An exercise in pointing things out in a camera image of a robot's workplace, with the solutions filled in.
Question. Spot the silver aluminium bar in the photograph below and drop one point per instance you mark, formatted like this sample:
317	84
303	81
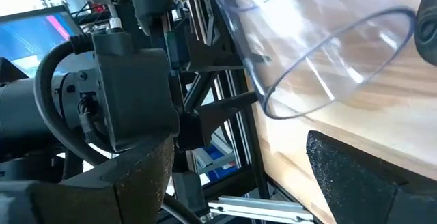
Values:
259	208

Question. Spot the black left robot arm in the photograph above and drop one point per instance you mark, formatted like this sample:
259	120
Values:
20	108

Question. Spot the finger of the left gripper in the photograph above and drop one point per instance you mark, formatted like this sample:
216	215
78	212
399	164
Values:
218	111

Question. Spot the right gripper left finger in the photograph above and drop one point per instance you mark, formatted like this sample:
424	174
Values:
143	183

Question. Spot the clear tinted drinking glass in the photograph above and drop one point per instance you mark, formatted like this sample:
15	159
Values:
307	29

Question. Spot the black aluminium table frame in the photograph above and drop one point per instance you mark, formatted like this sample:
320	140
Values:
254	155

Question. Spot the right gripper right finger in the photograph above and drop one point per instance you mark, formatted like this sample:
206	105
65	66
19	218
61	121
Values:
348	183

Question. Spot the monitor with blue screen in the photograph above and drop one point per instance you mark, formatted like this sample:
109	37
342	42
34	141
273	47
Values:
27	39

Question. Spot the dark round object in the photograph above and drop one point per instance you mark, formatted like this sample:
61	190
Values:
428	29

